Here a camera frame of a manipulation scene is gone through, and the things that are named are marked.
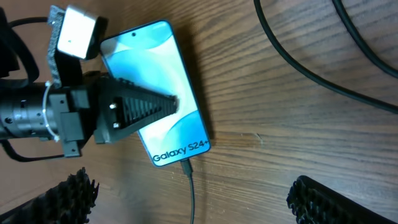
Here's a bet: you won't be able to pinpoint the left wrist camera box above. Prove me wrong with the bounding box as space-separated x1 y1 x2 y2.
47 5 108 88

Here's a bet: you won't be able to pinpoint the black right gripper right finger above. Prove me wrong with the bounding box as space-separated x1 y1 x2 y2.
286 175 395 224

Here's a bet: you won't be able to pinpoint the black USB charging cable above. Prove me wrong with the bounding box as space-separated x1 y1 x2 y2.
180 0 398 224

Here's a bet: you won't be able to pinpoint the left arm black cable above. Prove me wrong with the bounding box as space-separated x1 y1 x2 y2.
0 16 66 163

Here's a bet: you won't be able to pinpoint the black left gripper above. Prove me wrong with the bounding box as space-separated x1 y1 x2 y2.
46 71 177 158

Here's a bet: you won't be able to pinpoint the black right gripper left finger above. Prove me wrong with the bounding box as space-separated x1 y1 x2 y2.
1 168 100 224

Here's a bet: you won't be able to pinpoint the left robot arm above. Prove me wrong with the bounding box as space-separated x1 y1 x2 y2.
1 6 177 162

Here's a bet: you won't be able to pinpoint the Samsung Galaxy smartphone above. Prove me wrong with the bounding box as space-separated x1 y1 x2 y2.
100 20 211 167

